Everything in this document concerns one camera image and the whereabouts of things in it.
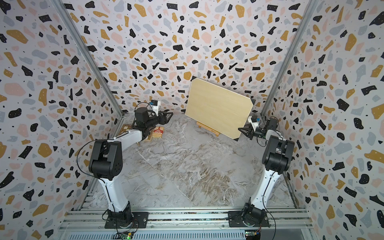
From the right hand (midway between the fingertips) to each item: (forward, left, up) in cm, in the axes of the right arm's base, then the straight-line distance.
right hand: (242, 127), depth 97 cm
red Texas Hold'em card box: (+3, +58, -9) cm, 59 cm away
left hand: (+3, +45, +10) cm, 46 cm away
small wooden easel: (+5, +22, -7) cm, 24 cm away
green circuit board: (-58, +60, -11) cm, 84 cm away
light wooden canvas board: (+9, +13, +8) cm, 18 cm away
